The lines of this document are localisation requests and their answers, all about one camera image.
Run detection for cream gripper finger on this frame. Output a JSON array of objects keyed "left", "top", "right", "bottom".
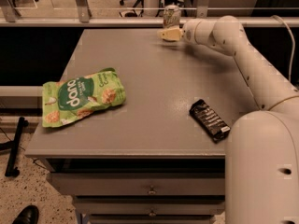
[{"left": 157, "top": 27, "right": 182, "bottom": 41}]

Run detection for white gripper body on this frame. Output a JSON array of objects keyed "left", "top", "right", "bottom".
[{"left": 182, "top": 19, "right": 205, "bottom": 43}]

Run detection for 7up soda can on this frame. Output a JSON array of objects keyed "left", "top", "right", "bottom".
[{"left": 163, "top": 5, "right": 181, "bottom": 28}]

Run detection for green rice chip bag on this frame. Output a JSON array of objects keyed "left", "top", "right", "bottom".
[{"left": 42, "top": 68, "right": 126, "bottom": 128}]

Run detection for top drawer with knob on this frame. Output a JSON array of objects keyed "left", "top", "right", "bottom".
[{"left": 47, "top": 173, "right": 225, "bottom": 196}]

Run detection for black stand leg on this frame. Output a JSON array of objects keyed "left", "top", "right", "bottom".
[{"left": 4, "top": 117, "right": 28, "bottom": 177}]

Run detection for black snack bar wrapper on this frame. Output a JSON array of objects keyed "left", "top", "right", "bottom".
[{"left": 189, "top": 99, "right": 231, "bottom": 143}]

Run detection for black shoe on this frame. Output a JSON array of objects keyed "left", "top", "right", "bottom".
[{"left": 12, "top": 205, "right": 39, "bottom": 224}]

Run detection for white cable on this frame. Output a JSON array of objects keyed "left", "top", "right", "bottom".
[{"left": 270, "top": 14, "right": 296, "bottom": 83}]

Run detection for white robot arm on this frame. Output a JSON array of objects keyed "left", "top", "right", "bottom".
[{"left": 158, "top": 16, "right": 299, "bottom": 224}]

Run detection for drawer with knob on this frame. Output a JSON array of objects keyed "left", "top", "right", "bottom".
[
  {"left": 47, "top": 173, "right": 225, "bottom": 196},
  {"left": 74, "top": 197, "right": 224, "bottom": 216}
]

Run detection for grey drawer cabinet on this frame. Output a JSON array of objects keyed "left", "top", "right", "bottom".
[{"left": 26, "top": 29, "right": 256, "bottom": 224}]

